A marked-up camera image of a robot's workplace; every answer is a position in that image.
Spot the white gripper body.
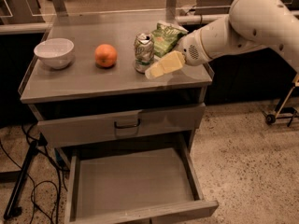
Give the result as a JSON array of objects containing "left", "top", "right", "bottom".
[{"left": 175, "top": 30, "right": 210, "bottom": 66}]

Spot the black floor cable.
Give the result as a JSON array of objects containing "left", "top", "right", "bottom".
[{"left": 0, "top": 123, "right": 69, "bottom": 224}]

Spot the orange fruit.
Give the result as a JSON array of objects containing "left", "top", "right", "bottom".
[{"left": 94, "top": 44, "right": 118, "bottom": 68}]

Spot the white bowl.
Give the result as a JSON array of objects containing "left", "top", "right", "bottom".
[{"left": 34, "top": 38, "right": 75, "bottom": 69}]

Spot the grey drawer cabinet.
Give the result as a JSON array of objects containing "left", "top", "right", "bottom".
[{"left": 17, "top": 9, "right": 220, "bottom": 224}]

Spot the green chip bag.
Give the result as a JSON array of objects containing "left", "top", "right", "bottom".
[{"left": 151, "top": 21, "right": 188, "bottom": 58}]

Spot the black drawer handle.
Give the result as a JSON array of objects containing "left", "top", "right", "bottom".
[{"left": 114, "top": 119, "right": 141, "bottom": 130}]

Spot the wheeled cart frame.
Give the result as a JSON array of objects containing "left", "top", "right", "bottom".
[{"left": 263, "top": 74, "right": 299, "bottom": 127}]

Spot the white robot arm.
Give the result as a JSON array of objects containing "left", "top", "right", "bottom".
[{"left": 145, "top": 0, "right": 299, "bottom": 79}]

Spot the open grey middle drawer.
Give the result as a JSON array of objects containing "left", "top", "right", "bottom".
[{"left": 64, "top": 141, "right": 219, "bottom": 224}]

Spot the green 7up can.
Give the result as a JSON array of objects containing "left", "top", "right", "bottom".
[{"left": 134, "top": 33, "right": 154, "bottom": 73}]

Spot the black tripod stand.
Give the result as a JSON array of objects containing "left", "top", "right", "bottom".
[{"left": 1, "top": 140, "right": 38, "bottom": 220}]

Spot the grey top drawer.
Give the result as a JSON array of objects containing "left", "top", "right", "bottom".
[{"left": 37, "top": 104, "right": 206, "bottom": 147}]

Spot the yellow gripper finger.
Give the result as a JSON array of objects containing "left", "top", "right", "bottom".
[{"left": 145, "top": 50, "right": 185, "bottom": 79}]

